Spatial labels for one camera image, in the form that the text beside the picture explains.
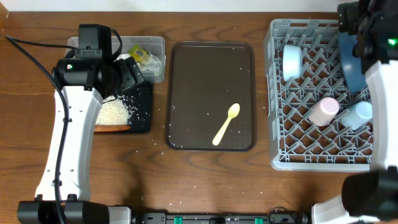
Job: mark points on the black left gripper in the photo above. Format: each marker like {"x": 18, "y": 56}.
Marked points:
{"x": 129, "y": 80}

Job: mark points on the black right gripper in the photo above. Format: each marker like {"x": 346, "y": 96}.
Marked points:
{"x": 348, "y": 14}

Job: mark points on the green snack wrapper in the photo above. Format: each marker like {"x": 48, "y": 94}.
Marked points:
{"x": 146, "y": 60}

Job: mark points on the dark blue bowl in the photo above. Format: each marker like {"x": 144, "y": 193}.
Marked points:
{"x": 351, "y": 65}

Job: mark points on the orange carrot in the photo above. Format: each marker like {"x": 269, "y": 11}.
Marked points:
{"x": 111, "y": 128}

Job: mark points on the light blue rice bowl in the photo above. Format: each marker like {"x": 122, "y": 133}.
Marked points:
{"x": 291, "y": 62}

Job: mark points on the pink plastic cup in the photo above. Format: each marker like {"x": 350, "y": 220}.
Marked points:
{"x": 324, "y": 111}

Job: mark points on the light blue plastic cup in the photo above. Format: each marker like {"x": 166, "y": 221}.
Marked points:
{"x": 358, "y": 115}

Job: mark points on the yellow plastic spoon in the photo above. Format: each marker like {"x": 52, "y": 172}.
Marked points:
{"x": 232, "y": 113}

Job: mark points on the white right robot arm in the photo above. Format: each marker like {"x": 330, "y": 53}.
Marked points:
{"x": 371, "y": 197}

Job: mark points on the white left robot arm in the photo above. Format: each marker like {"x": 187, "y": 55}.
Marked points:
{"x": 89, "y": 73}

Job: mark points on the black waste tray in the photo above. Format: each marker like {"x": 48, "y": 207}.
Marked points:
{"x": 142, "y": 96}

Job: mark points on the clear plastic waste bin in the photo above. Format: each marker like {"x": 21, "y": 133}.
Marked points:
{"x": 154, "y": 44}

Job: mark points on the grey dishwasher rack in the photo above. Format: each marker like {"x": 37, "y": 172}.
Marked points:
{"x": 294, "y": 142}

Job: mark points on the pile of white rice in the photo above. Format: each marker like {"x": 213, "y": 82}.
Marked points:
{"x": 115, "y": 111}

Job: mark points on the dark brown serving tray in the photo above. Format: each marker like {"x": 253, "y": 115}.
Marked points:
{"x": 205, "y": 80}

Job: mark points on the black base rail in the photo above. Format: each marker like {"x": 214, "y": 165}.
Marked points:
{"x": 281, "y": 217}

